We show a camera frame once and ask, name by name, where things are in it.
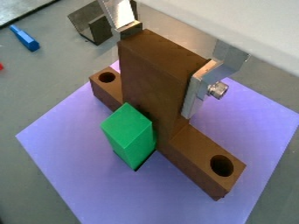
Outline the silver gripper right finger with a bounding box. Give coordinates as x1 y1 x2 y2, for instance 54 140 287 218
182 40 250 119

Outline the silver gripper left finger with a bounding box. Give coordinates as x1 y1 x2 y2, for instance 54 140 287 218
98 0 143 39

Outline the brown T-shaped block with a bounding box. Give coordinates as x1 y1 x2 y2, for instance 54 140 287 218
88 30 246 200

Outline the purple base board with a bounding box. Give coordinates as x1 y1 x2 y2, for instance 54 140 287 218
16 80 299 224

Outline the green U-shaped block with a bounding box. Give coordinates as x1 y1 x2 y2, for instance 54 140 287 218
100 103 155 171

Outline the blue small block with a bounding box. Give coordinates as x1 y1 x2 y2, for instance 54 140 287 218
10 24 40 52

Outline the black bracket block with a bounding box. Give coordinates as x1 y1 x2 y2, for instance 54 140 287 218
67 0 138 46

